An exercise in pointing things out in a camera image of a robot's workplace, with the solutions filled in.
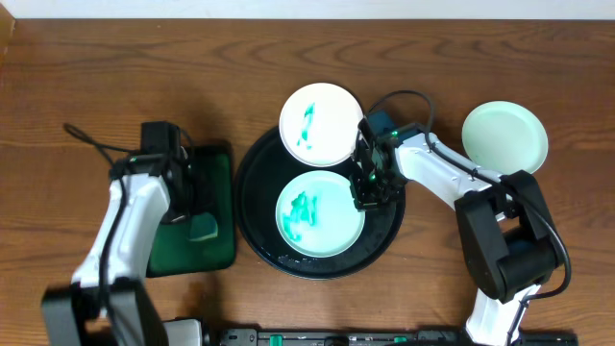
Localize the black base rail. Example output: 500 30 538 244
217 327 579 346

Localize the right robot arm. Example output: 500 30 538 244
351 116 570 345

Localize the round black tray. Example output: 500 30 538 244
234 127 406 280

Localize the green yellow sponge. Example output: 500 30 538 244
187 212 218 242

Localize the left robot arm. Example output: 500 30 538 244
41 155 207 345

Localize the pink plate with green stain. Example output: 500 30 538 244
279 83 363 167

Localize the green rectangular sponge tray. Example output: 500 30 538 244
146 145 235 278

